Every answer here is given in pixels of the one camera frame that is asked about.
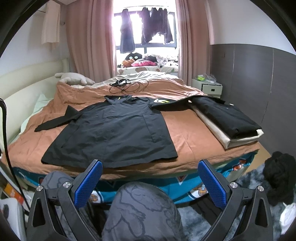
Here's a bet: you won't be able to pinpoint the black shirt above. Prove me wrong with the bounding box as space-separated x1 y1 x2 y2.
35 95 178 169

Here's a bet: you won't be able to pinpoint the plush toys on windowsill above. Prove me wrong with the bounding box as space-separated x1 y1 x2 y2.
117 52 179 73

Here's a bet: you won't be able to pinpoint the cream bed headboard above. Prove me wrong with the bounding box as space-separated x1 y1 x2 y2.
1 58 69 143

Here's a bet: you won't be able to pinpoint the grey plush toy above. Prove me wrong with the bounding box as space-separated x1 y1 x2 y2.
55 72 95 86

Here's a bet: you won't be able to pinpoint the white nightstand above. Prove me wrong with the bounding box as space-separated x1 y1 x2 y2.
192 79 223 98

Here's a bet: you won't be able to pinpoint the cream cloth on wall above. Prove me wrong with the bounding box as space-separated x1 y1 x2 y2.
41 1 61 44

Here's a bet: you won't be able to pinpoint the black cable on bed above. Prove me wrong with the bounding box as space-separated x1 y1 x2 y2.
109 78 150 95

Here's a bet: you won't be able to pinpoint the hanging dark garment left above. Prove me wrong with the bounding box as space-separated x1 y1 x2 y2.
120 9 135 53

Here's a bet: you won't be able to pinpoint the black fuzzy garment on floor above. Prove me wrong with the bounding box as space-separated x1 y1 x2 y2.
263 151 295 206

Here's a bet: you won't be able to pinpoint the black cable at left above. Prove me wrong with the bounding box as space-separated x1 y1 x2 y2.
0 97 31 212

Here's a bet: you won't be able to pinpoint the folded black clothes stack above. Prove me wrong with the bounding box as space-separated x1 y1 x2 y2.
151 95 263 140

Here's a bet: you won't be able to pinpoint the pink right curtain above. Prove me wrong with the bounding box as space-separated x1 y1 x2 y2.
176 0 210 86

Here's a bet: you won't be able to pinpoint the grey patterned trouser leg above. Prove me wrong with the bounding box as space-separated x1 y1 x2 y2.
41 170 187 241

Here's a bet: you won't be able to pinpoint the pale green pillow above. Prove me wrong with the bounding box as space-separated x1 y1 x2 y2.
19 93 53 134

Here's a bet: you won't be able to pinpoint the pink left curtain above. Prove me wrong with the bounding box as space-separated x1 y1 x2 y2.
66 0 116 82

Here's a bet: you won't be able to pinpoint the pink curtain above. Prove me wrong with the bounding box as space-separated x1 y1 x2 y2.
176 0 210 86
66 0 116 82

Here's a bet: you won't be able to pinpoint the hanging dark garments right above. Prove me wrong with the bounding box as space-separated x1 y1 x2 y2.
138 7 174 45

